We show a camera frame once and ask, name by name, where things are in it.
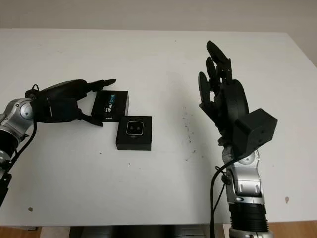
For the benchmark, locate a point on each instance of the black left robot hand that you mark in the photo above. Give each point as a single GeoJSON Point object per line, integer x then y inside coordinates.
{"type": "Point", "coordinates": [67, 90]}

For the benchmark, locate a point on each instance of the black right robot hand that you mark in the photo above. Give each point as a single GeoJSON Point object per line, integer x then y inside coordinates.
{"type": "Point", "coordinates": [232, 99]}

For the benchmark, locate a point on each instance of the black RealSense box lid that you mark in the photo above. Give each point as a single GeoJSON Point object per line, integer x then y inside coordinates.
{"type": "Point", "coordinates": [111, 104]}

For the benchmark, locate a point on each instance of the small silver depth camera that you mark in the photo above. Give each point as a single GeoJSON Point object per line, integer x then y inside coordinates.
{"type": "Point", "coordinates": [134, 129]}

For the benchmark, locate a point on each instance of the black box base with insert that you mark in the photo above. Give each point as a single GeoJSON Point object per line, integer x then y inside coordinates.
{"type": "Point", "coordinates": [133, 143]}

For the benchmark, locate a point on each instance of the dark robot torso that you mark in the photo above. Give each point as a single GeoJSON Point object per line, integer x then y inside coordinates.
{"type": "Point", "coordinates": [148, 229]}

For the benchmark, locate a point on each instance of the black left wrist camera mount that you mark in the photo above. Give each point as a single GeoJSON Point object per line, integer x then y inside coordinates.
{"type": "Point", "coordinates": [60, 110]}

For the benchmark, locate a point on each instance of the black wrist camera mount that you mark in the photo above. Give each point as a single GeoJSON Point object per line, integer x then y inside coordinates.
{"type": "Point", "coordinates": [60, 110]}
{"type": "Point", "coordinates": [257, 131]}

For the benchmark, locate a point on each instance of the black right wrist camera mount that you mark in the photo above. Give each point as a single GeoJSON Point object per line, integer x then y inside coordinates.
{"type": "Point", "coordinates": [257, 131]}

